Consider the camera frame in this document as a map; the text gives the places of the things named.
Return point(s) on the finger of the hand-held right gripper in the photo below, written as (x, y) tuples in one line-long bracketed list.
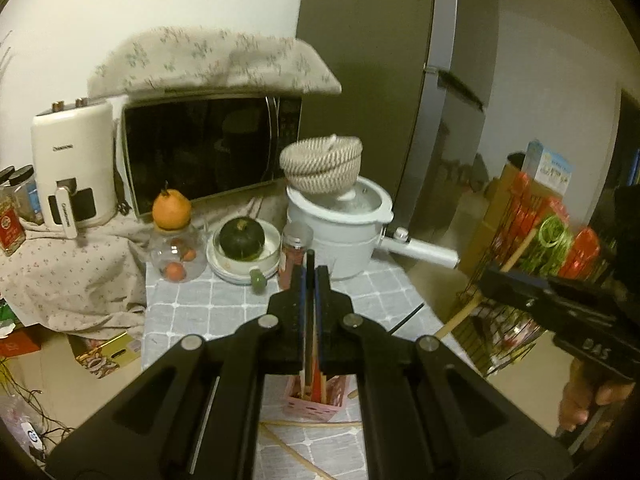
[(515, 287)]

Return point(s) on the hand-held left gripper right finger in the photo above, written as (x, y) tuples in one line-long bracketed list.
[(323, 312)]

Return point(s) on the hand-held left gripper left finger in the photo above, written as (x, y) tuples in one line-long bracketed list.
[(299, 312)]

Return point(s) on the wooden chopstick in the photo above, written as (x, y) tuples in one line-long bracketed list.
[(295, 457), (310, 425), (310, 345)]

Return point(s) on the pink utensil holder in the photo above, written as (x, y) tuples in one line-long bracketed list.
[(320, 407)]

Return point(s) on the person's right hand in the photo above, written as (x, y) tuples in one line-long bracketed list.
[(575, 400)]

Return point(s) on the black chopstick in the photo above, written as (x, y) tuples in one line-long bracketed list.
[(310, 270)]

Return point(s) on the small green fruit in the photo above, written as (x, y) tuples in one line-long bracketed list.
[(258, 281)]

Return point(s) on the red spice jar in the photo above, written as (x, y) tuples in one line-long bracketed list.
[(295, 255)]

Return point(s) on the cardboard box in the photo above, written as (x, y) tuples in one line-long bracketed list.
[(492, 220)]

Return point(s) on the grey checkered tablecloth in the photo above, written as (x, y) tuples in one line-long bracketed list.
[(215, 310)]

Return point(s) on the white electric pot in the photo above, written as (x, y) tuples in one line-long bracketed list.
[(340, 230)]

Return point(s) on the white bowl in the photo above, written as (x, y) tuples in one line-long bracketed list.
[(225, 265)]

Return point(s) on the green pumpkin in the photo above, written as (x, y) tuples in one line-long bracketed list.
[(242, 237)]

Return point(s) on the blue white carton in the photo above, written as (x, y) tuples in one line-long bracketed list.
[(547, 165)]

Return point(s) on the glass jar with small oranges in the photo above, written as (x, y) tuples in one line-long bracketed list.
[(177, 255)]

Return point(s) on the large orange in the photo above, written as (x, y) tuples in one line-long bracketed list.
[(171, 210)]

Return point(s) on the black microwave oven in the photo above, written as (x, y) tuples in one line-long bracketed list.
[(205, 150)]

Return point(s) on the grey refrigerator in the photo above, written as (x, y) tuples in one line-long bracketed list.
[(380, 110)]

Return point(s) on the floral microwave cover cloth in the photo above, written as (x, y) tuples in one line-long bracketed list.
[(210, 60)]

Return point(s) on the white air fryer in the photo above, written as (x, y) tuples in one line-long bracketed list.
[(70, 160)]

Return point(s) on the black lidded jar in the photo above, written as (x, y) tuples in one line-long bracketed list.
[(25, 192)]

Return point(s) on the red tin box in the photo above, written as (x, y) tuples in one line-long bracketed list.
[(10, 232)]

